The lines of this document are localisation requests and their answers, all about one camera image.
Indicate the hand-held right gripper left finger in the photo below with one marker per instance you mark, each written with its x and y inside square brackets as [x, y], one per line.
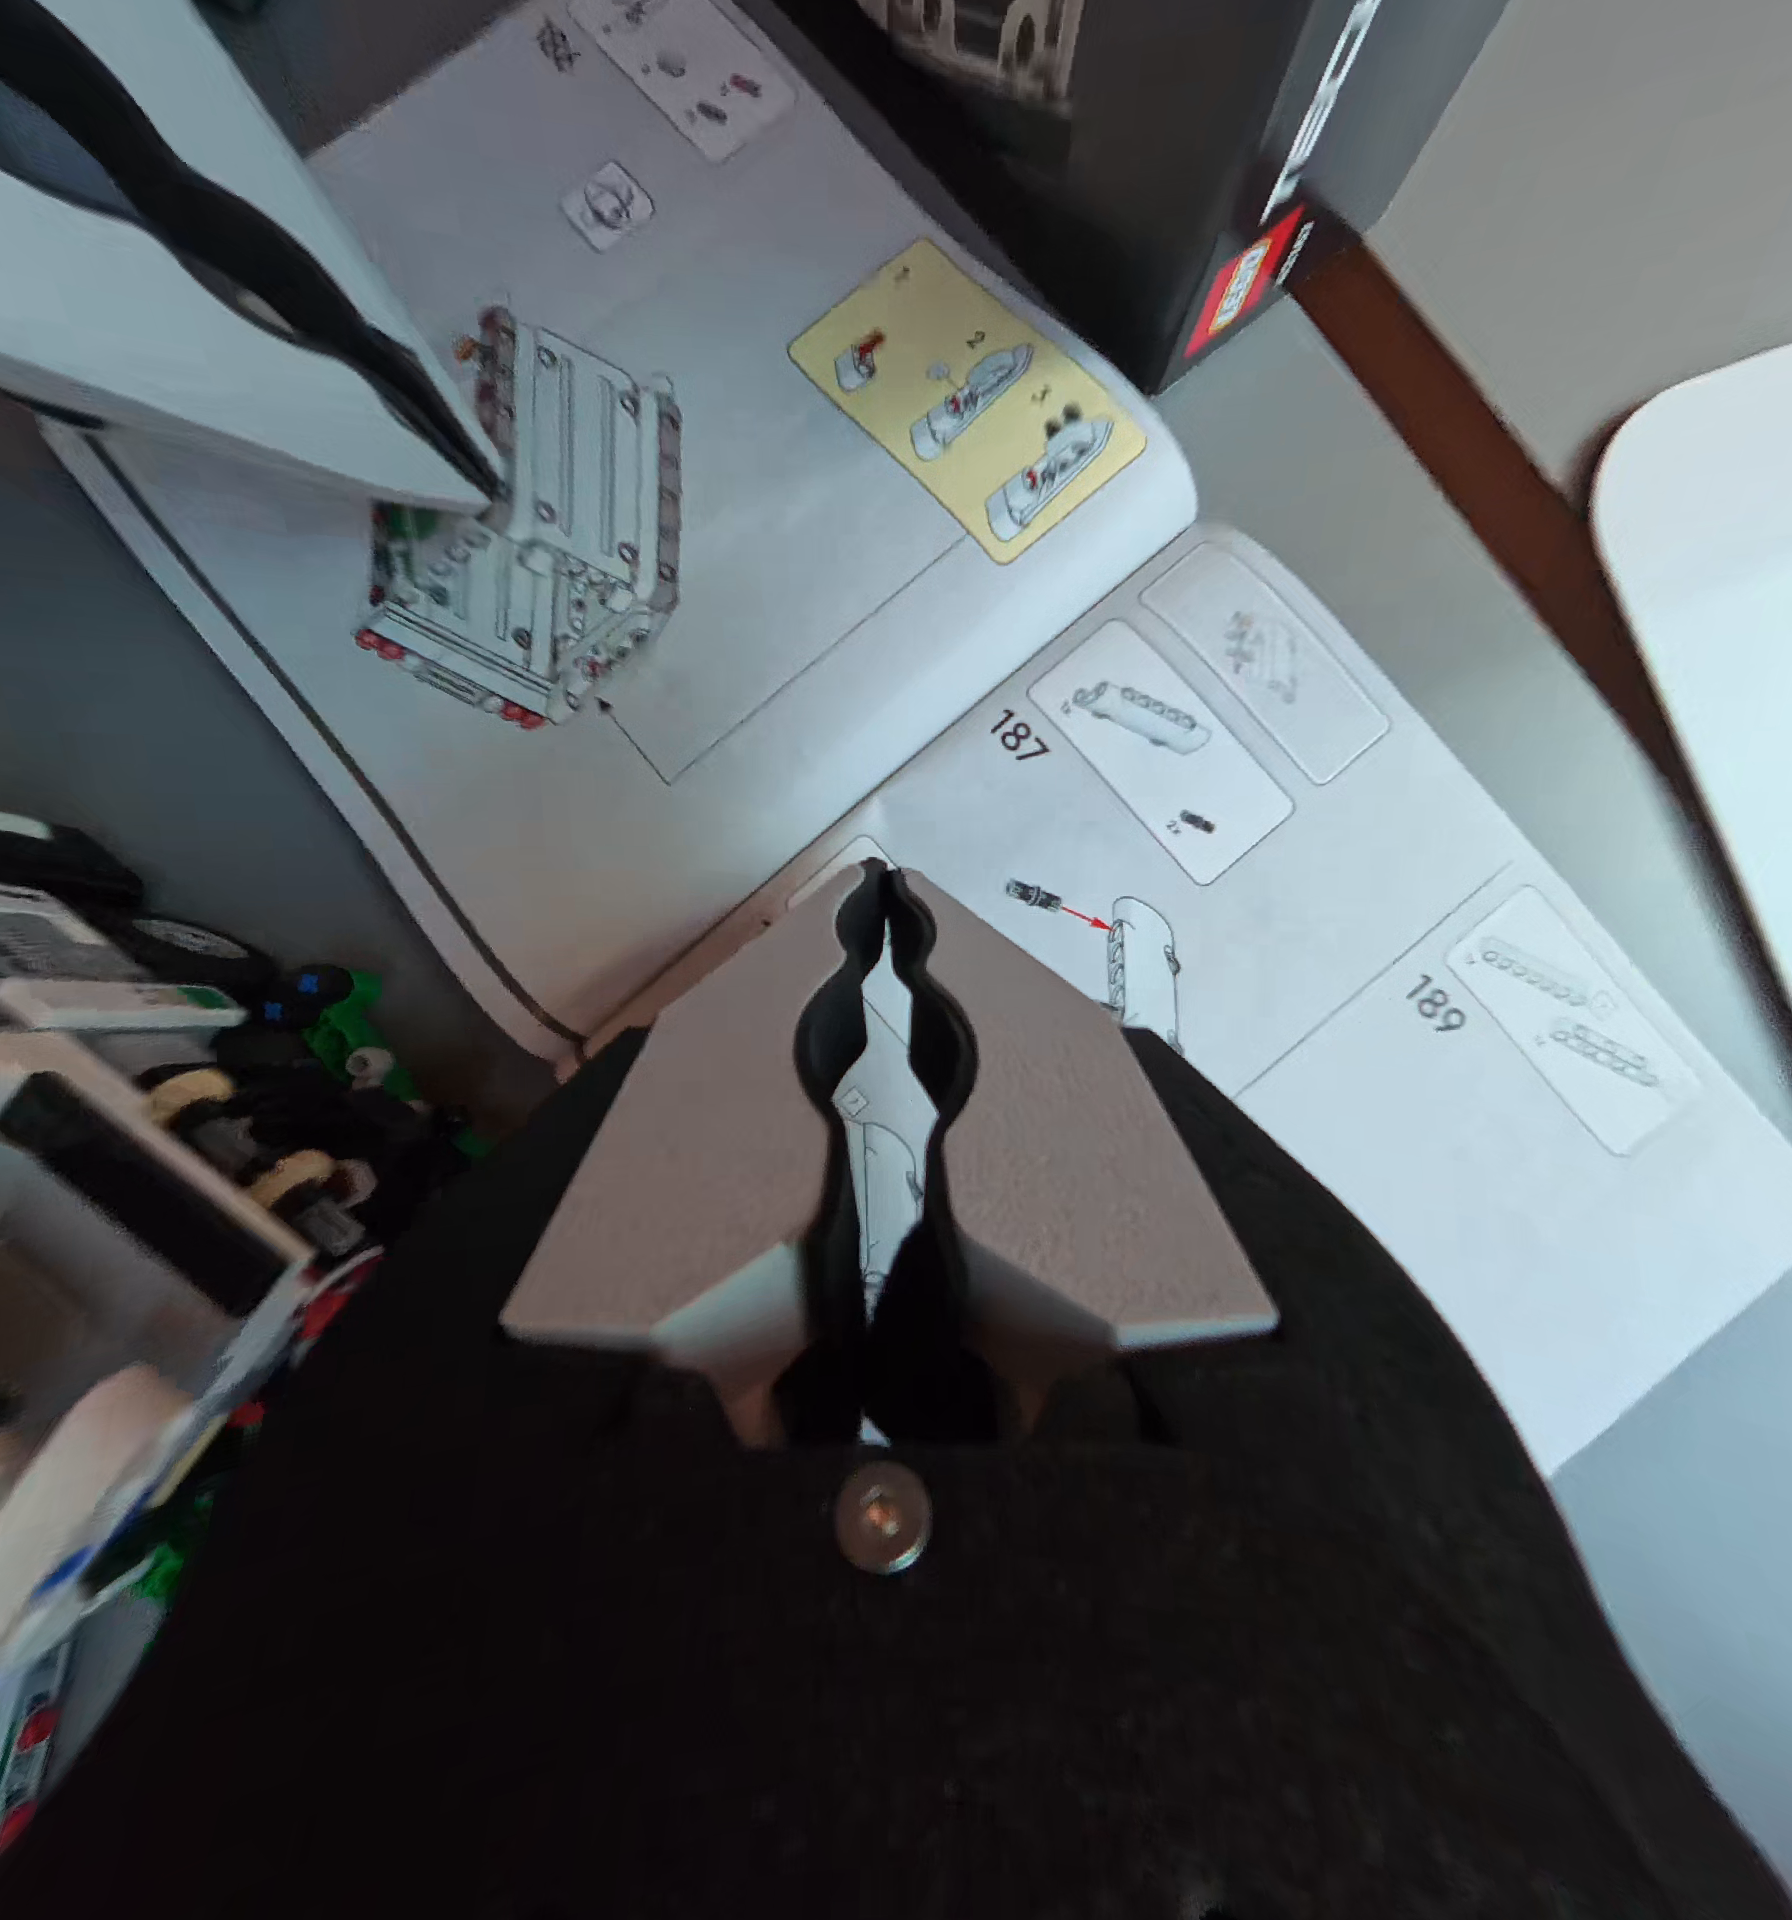
[672, 1171]

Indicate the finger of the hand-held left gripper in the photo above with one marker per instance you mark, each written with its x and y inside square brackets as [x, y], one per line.
[237, 120]
[102, 315]

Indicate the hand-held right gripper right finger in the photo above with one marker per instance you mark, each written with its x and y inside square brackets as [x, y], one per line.
[1091, 1171]

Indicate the lego instruction booklet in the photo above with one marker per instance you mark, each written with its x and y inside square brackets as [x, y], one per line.
[836, 644]

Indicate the white green lego truck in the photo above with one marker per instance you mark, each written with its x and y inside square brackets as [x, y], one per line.
[116, 1185]

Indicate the black lego set box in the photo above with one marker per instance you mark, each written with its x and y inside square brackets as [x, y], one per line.
[1137, 150]

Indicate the sign stand with white base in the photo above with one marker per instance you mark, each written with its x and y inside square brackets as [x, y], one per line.
[1751, 599]

